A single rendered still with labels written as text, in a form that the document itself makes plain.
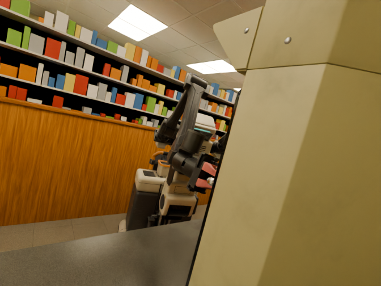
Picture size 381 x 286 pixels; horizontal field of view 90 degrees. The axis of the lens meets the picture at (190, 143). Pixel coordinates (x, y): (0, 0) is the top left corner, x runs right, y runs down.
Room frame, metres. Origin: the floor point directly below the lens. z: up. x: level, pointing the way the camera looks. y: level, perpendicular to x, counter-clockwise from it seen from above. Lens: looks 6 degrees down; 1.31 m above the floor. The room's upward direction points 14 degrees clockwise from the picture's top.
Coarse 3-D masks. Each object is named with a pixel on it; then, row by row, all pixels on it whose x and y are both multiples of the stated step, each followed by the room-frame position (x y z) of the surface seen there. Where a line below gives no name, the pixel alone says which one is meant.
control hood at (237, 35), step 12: (252, 12) 0.33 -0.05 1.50; (216, 24) 0.39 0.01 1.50; (228, 24) 0.36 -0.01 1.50; (240, 24) 0.34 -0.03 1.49; (252, 24) 0.32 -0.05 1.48; (228, 36) 0.36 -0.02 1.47; (240, 36) 0.34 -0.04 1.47; (252, 36) 0.32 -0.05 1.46; (228, 48) 0.35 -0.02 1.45; (240, 48) 0.33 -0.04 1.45; (252, 48) 0.31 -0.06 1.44; (240, 60) 0.32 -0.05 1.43; (240, 72) 0.33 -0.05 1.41
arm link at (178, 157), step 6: (180, 150) 0.57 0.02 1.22; (186, 150) 0.54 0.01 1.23; (174, 156) 0.55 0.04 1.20; (180, 156) 0.54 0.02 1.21; (186, 156) 0.53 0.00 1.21; (192, 156) 0.54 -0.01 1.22; (174, 162) 0.54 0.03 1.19; (180, 162) 0.52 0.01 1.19; (174, 168) 0.56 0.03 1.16; (180, 168) 0.52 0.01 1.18
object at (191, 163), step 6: (204, 156) 0.47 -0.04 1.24; (210, 156) 0.49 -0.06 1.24; (186, 162) 0.51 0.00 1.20; (192, 162) 0.49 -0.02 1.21; (198, 162) 0.47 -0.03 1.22; (186, 168) 0.50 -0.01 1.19; (192, 168) 0.48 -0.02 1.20; (186, 174) 0.50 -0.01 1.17; (192, 174) 0.47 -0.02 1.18; (204, 192) 0.49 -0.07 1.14
